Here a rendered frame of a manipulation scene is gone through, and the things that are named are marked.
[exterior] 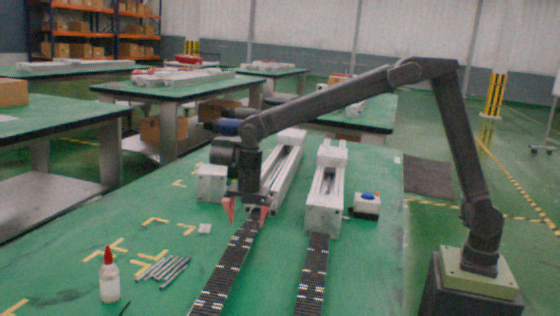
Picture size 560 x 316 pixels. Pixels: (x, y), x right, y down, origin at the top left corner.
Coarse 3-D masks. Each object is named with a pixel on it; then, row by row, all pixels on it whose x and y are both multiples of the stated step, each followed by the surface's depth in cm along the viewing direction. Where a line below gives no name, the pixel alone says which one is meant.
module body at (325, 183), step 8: (328, 144) 183; (344, 144) 186; (320, 168) 147; (336, 168) 162; (320, 176) 138; (328, 176) 148; (336, 176) 140; (312, 184) 129; (320, 184) 131; (328, 184) 139; (336, 184) 131; (312, 192) 122; (320, 192) 134; (328, 192) 132; (336, 192) 124
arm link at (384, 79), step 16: (416, 64) 84; (352, 80) 90; (368, 80) 89; (384, 80) 88; (400, 80) 85; (304, 96) 94; (320, 96) 92; (336, 96) 91; (352, 96) 91; (368, 96) 90; (272, 112) 94; (288, 112) 94; (304, 112) 93; (320, 112) 93; (240, 128) 95; (272, 128) 94
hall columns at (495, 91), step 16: (192, 0) 1138; (512, 0) 929; (192, 16) 1149; (512, 16) 938; (192, 32) 1162; (512, 32) 946; (192, 48) 1172; (496, 64) 975; (496, 80) 981; (496, 96) 990; (496, 112) 999
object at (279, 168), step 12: (276, 156) 158; (288, 156) 158; (300, 156) 182; (264, 168) 141; (276, 168) 151; (288, 168) 143; (264, 180) 138; (276, 180) 130; (288, 180) 147; (276, 192) 121; (252, 204) 123; (276, 204) 126; (276, 216) 123
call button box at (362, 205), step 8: (360, 200) 127; (368, 200) 127; (376, 200) 128; (352, 208) 131; (360, 208) 127; (368, 208) 126; (376, 208) 126; (352, 216) 128; (360, 216) 127; (368, 216) 127; (376, 216) 127
